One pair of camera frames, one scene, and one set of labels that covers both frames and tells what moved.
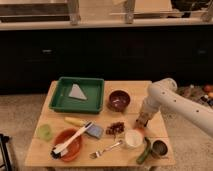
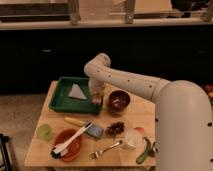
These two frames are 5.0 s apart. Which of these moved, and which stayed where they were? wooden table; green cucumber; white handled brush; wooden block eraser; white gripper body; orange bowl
Moved: wooden block eraser; white gripper body
Stayed: wooden table; white handled brush; orange bowl; green cucumber
